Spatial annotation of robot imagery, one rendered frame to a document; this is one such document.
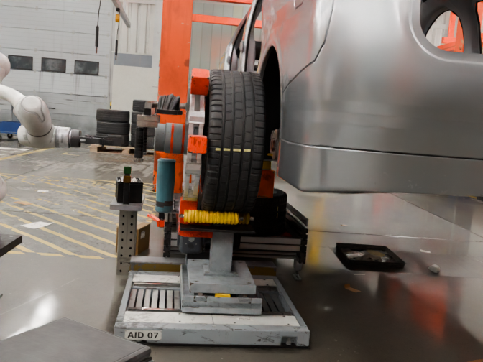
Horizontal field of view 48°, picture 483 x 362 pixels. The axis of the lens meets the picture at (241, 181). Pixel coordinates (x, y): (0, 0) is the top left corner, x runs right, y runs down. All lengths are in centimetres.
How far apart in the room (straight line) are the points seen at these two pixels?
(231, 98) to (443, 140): 95
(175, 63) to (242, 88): 75
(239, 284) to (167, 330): 38
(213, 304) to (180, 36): 142
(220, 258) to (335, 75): 122
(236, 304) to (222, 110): 87
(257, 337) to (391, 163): 106
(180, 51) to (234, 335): 152
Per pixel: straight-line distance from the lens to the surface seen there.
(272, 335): 244
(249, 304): 253
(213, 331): 240
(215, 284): 250
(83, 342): 161
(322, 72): 176
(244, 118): 228
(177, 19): 307
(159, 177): 267
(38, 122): 228
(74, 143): 240
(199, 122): 230
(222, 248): 261
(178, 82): 303
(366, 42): 169
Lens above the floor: 99
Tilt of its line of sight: 7 degrees down
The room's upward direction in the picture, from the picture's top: 4 degrees clockwise
